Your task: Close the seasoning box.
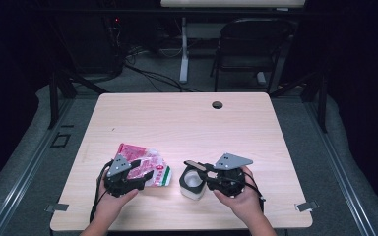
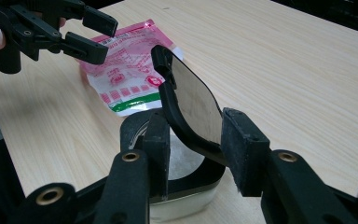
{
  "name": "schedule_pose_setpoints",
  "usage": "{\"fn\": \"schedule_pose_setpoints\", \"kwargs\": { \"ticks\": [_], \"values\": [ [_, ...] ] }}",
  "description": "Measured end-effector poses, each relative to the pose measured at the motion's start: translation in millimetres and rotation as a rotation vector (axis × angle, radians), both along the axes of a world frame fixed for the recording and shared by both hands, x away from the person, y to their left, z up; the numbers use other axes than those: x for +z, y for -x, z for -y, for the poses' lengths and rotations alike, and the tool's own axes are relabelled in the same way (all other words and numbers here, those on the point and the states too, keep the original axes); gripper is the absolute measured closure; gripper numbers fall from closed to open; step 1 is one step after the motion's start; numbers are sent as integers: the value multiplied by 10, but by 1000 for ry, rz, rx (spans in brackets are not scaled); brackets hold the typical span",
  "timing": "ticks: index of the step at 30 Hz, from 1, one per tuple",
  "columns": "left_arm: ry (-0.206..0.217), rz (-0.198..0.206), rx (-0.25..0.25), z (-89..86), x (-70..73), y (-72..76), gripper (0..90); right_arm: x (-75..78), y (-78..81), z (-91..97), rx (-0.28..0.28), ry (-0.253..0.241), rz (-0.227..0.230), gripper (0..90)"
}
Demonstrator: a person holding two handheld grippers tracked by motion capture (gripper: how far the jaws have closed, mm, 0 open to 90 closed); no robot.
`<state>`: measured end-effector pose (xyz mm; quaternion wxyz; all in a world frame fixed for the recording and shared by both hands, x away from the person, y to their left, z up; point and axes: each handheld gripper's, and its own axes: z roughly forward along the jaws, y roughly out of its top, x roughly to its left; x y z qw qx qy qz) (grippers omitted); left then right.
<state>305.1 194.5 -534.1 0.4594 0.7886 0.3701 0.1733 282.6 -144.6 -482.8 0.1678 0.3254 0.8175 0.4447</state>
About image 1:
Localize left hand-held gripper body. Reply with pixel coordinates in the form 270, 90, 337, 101
102, 153, 146, 199

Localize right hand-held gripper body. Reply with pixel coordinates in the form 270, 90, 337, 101
213, 152, 254, 199

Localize pink and white plastic bag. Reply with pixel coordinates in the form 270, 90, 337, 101
116, 143, 172, 188

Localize person's right hand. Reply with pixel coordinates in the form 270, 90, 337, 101
212, 165, 263, 226

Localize person's left hand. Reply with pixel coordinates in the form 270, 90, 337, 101
95, 172, 140, 216

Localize black metal stand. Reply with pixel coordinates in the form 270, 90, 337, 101
47, 67, 110, 130
269, 70, 329, 134

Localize dark computer equipment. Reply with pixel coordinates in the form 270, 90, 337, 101
102, 14, 127, 77

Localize black folding chair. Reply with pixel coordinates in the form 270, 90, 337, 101
211, 18, 297, 95

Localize white desk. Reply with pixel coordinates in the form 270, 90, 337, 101
159, 0, 307, 87

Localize right hand-held gripper black cable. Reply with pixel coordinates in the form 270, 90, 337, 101
241, 171, 266, 214

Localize hand-held gripper black cable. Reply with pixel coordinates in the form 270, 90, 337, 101
241, 171, 266, 214
89, 161, 113, 224

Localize left hand-held gripper black cable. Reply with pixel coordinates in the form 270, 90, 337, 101
89, 161, 113, 224

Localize black floor cables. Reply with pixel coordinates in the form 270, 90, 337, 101
123, 48, 200, 93

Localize aluminium floor rail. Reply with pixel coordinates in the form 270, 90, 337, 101
0, 97, 77, 236
303, 97, 378, 236

